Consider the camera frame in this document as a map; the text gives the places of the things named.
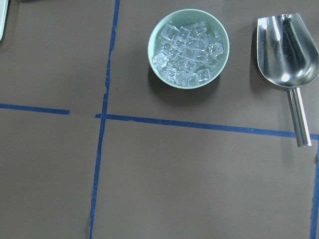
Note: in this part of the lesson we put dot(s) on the green bowl of ice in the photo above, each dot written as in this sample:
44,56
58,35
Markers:
188,49

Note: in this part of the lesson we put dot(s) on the steel ice scoop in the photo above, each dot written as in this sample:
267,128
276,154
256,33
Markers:
288,59

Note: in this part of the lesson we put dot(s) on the cream bear tray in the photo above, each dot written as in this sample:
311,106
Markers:
3,12

